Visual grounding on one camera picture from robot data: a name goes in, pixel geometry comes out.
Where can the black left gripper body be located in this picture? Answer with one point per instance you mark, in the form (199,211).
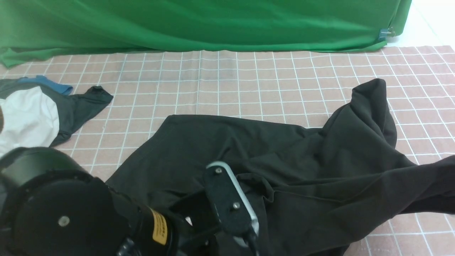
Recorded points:
(195,228)

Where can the dark gray long-sleeve shirt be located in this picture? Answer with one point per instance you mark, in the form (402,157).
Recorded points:
(315,191)

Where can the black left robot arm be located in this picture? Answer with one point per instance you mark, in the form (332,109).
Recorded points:
(53,207)

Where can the dark gray short-sleeve shirt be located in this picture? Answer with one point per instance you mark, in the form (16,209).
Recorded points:
(74,110)

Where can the pink grid tablecloth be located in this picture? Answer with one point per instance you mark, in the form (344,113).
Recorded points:
(297,88)

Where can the white garment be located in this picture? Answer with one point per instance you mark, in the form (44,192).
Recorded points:
(30,118)

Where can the blue garment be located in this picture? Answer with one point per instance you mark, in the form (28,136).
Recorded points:
(43,80)

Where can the green backdrop cloth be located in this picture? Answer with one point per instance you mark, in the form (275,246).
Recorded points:
(42,29)

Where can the blue binder clip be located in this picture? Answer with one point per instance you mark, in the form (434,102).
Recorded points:
(386,33)

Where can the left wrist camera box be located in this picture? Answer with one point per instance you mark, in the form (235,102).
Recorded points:
(230,205)

